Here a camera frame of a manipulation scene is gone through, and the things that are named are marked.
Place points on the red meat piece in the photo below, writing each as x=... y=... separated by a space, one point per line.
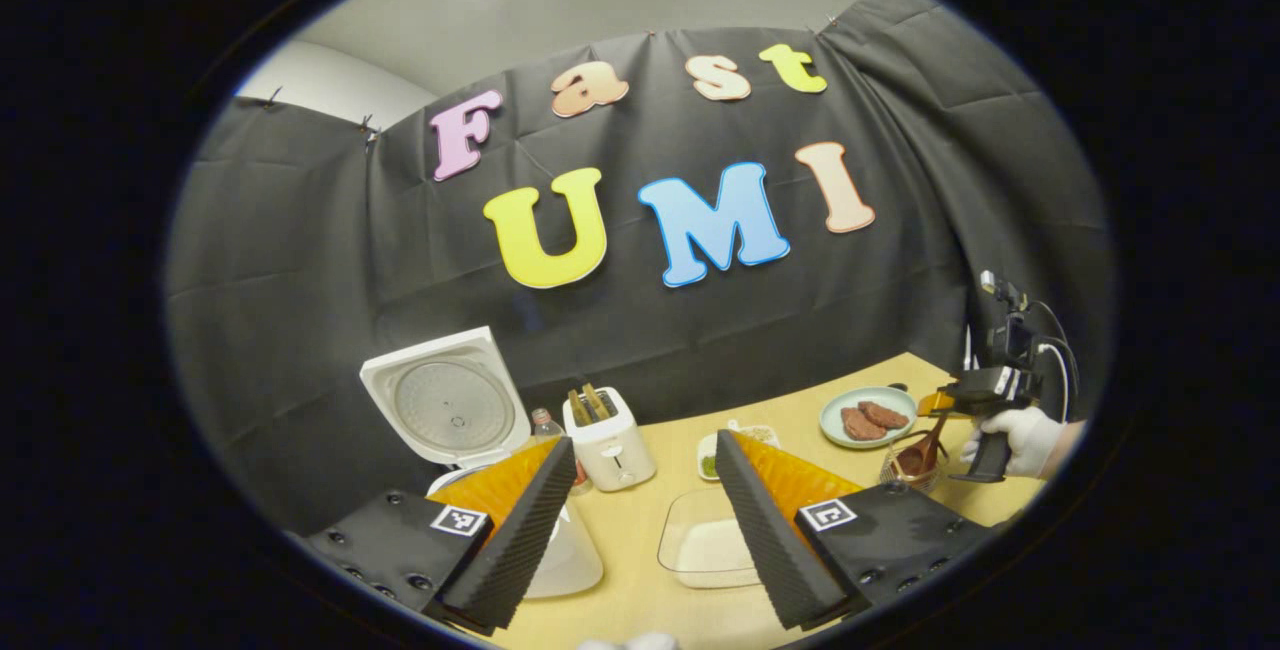
x=885 y=415
x=858 y=425

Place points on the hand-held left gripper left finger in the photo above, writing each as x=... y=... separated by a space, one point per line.
x=510 y=550

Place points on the white rice layer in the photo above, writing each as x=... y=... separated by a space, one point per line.
x=720 y=545

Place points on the white toaster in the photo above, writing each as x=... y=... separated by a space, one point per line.
x=615 y=455

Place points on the black backdrop cloth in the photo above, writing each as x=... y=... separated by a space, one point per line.
x=300 y=260

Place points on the clear glass rice tray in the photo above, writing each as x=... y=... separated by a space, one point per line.
x=680 y=540

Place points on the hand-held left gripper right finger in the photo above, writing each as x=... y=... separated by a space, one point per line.
x=775 y=550

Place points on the clear plastic bottle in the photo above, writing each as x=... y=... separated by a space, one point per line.
x=546 y=427

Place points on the brown toast slice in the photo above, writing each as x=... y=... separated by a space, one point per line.
x=598 y=400
x=579 y=408

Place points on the clear chopstick holder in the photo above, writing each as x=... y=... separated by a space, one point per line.
x=892 y=475

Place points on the pale green plate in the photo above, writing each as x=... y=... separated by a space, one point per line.
x=830 y=420

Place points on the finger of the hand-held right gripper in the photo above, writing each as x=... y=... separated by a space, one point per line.
x=938 y=403

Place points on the white divided bean dish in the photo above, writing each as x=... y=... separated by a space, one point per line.
x=708 y=465

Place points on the white rice cooker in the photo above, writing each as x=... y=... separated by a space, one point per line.
x=450 y=400

